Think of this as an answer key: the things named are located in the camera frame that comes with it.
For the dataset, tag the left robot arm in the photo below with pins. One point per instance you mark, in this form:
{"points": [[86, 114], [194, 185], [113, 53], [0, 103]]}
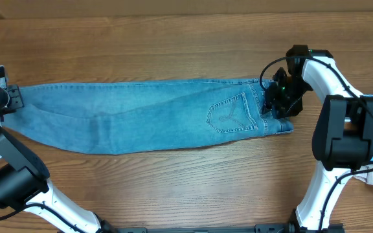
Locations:
{"points": [[25, 183]]}

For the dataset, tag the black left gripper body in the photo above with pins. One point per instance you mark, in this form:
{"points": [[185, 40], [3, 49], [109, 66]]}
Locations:
{"points": [[10, 99]]}

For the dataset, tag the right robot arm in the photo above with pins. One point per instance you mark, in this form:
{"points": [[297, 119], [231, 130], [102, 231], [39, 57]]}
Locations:
{"points": [[342, 141]]}

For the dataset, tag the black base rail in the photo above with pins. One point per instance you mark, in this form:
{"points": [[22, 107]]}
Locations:
{"points": [[199, 230]]}

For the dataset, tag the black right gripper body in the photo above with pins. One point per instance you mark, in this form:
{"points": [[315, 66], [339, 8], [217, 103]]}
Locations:
{"points": [[273, 105]]}

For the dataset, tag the blue denim jeans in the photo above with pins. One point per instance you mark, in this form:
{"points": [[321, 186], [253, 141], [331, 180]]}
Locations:
{"points": [[131, 117]]}

